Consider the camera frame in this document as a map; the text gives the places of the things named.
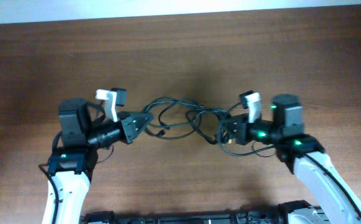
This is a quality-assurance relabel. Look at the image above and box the right camera cable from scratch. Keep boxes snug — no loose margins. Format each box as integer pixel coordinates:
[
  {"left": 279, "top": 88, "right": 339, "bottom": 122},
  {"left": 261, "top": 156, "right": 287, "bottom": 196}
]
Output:
[{"left": 216, "top": 101, "right": 361, "bottom": 224}]

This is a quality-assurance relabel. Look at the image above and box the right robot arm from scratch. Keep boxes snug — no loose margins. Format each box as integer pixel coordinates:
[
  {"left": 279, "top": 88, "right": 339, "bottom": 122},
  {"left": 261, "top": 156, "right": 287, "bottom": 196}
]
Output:
[{"left": 216, "top": 91, "right": 361, "bottom": 223}]

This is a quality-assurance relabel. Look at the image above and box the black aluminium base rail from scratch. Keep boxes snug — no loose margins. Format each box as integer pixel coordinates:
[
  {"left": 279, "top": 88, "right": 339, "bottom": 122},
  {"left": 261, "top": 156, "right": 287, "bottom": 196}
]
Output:
[{"left": 79, "top": 200, "right": 330, "bottom": 224}]

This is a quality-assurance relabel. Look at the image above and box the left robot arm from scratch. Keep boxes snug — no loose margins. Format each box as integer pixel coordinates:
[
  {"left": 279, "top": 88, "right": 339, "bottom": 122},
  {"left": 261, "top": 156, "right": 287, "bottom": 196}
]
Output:
[{"left": 39, "top": 98, "right": 153, "bottom": 223}]

